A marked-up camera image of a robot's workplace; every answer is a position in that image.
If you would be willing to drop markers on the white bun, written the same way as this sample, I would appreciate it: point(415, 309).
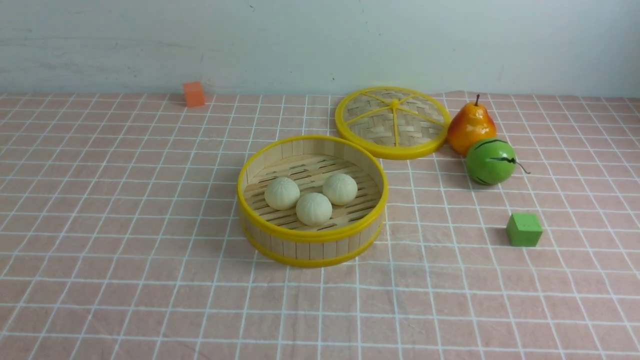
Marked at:
point(313, 209)
point(340, 189)
point(282, 194)

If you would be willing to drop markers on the bamboo steamer tray yellow rim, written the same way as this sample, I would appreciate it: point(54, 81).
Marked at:
point(309, 161)

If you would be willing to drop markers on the bamboo steamer lid yellow rim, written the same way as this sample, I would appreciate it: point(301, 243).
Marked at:
point(393, 123)

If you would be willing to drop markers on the orange cube block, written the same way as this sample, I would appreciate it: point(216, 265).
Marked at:
point(194, 94)

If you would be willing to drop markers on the orange yellow toy pear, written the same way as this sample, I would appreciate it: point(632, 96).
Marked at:
point(471, 124)

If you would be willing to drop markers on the green toy watermelon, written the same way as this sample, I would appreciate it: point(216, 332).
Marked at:
point(491, 161)

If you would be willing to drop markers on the green cube block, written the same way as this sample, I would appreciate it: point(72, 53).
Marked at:
point(524, 230)

